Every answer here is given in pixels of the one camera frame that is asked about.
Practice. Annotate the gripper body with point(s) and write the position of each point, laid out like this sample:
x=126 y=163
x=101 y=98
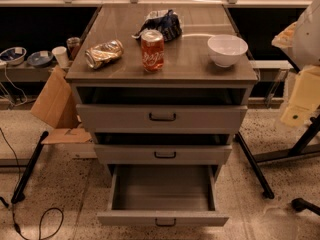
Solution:
x=308 y=37

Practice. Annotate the grey bottom drawer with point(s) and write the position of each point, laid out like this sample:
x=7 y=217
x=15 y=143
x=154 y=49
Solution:
x=162 y=196

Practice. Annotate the grey drawer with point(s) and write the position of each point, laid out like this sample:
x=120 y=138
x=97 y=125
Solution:
x=162 y=196
x=176 y=119
x=163 y=154

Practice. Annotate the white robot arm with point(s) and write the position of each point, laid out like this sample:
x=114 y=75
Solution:
x=300 y=41

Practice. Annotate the grey drawer cabinet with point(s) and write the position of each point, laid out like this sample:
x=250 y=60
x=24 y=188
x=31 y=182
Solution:
x=188 y=76

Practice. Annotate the grey middle drawer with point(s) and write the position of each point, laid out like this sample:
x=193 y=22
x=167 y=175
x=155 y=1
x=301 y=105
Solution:
x=163 y=154

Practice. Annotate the grey top drawer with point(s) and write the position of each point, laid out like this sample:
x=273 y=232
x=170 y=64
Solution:
x=176 y=119

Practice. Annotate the white bowl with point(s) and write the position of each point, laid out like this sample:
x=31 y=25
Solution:
x=226 y=50

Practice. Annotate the black right table leg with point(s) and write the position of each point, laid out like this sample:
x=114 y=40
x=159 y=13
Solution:
x=267 y=191

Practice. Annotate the black table leg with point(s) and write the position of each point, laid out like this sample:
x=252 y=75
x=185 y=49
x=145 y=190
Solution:
x=18 y=194
x=267 y=191

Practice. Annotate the black caster foot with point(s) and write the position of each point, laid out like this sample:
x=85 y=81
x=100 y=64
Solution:
x=300 y=204

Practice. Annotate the crumpled blue chip bag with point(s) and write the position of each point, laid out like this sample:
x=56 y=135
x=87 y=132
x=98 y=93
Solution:
x=165 y=21

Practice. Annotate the red soda can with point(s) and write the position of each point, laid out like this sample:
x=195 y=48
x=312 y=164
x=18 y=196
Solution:
x=152 y=47

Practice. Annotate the crushed gold can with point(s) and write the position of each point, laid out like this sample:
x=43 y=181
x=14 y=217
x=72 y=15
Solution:
x=103 y=53

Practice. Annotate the brown glass jar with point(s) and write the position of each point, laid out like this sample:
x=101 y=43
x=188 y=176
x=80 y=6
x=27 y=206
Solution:
x=73 y=45

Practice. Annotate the white paper cup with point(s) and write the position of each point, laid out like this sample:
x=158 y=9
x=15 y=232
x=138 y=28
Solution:
x=60 y=53

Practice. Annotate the brown cardboard box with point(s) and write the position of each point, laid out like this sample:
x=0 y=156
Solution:
x=56 y=107

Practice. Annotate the blue bowl right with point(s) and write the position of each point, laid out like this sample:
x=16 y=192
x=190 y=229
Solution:
x=40 y=59

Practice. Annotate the blue bowl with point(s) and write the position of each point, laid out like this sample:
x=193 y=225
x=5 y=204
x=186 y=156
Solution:
x=40 y=59
x=13 y=56

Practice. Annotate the blue bowl left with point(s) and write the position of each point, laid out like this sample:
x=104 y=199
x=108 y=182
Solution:
x=13 y=56

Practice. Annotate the black left table leg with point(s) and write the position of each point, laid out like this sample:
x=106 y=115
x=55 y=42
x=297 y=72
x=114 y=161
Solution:
x=18 y=194

